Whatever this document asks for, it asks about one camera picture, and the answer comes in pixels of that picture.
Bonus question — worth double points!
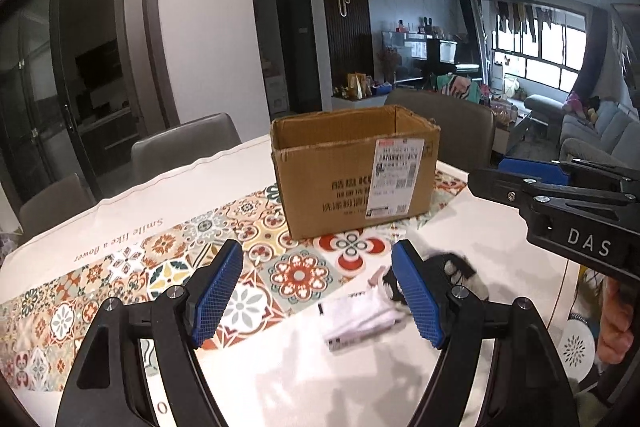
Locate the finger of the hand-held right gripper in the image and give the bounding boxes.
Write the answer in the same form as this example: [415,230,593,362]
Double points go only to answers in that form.
[498,157,640,188]
[468,167,640,218]

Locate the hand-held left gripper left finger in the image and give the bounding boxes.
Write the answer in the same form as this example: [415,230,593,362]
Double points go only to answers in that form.
[55,239,246,427]

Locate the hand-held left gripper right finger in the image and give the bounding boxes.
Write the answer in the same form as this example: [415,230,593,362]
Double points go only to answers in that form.
[391,239,583,427]

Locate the black and white fluffy sock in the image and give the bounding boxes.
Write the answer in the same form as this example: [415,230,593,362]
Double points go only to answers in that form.
[382,251,490,308]

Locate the white cloth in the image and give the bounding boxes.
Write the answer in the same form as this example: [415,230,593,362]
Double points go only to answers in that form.
[318,294,413,354]

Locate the brown cardboard box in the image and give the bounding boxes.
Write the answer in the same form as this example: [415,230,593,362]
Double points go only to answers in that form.
[270,104,442,240]

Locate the person's right hand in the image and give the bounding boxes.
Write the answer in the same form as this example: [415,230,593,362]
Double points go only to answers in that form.
[596,277,636,365]

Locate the coffee table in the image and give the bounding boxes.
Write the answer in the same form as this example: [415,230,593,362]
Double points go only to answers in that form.
[492,99,531,155]

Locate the grey dining chair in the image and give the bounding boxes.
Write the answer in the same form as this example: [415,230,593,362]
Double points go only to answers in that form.
[384,88,497,172]
[131,113,243,185]
[19,173,97,240]

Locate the grey sofa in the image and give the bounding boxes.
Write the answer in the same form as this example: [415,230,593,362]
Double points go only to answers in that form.
[522,94,640,168]

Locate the colourful plush toys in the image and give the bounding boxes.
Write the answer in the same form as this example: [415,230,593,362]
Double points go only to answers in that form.
[564,91,607,122]

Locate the white round patterned stool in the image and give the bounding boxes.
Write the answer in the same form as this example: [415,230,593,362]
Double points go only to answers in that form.
[557,317,598,383]

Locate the colourful clothes drying rack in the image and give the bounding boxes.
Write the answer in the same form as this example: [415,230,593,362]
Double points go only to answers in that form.
[425,74,488,105]

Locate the large window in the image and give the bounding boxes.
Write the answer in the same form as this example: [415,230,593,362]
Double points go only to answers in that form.
[492,0,588,92]

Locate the white patterned tablecloth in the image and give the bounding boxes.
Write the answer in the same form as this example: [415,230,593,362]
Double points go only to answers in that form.
[0,134,601,427]

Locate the black piano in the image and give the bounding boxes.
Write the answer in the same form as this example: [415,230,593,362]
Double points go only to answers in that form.
[437,38,482,80]

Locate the row of hanging clothes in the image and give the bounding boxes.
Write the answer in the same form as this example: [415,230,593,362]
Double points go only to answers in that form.
[495,0,558,42]

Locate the white sideboard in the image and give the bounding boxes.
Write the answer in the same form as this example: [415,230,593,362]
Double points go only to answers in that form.
[332,82,396,110]

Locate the row of snack bags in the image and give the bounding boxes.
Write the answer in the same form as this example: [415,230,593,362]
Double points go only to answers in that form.
[335,73,393,100]

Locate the dark doorway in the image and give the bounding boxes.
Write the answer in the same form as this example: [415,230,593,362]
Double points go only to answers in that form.
[275,0,323,112]

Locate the dark sliding glass door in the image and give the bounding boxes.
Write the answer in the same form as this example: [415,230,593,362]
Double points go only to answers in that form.
[0,0,181,218]

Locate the dark slatted wall panel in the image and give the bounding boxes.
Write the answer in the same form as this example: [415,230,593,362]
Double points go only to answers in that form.
[316,0,376,100]

